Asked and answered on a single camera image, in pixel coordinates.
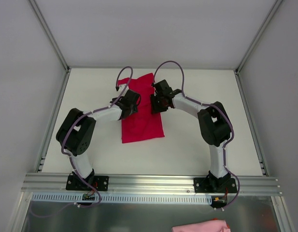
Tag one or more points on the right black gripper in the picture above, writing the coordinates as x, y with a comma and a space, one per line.
157, 104

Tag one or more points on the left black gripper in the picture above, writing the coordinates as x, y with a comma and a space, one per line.
133, 106

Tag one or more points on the red t-shirt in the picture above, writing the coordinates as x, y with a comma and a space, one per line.
142, 125

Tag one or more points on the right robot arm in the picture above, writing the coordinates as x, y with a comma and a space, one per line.
215, 126

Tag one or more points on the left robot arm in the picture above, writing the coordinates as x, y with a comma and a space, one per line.
75, 133

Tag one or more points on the light pink folded shirt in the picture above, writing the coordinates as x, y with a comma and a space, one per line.
207, 226

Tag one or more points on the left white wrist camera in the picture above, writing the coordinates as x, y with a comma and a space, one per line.
122, 87

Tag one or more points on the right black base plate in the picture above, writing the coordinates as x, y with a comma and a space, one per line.
212, 184

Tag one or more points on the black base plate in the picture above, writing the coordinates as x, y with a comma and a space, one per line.
212, 184
92, 182

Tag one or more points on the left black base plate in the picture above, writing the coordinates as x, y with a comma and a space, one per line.
92, 182

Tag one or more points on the left aluminium frame post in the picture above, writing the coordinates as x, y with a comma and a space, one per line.
42, 21

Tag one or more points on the aluminium frame post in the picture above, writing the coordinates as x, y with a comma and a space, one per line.
261, 30
42, 21

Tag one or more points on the aluminium front rail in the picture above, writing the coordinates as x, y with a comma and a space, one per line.
151, 184

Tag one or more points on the slotted grey cable duct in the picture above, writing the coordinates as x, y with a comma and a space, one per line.
122, 198

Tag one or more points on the right aluminium frame post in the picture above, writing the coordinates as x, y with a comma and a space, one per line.
261, 30

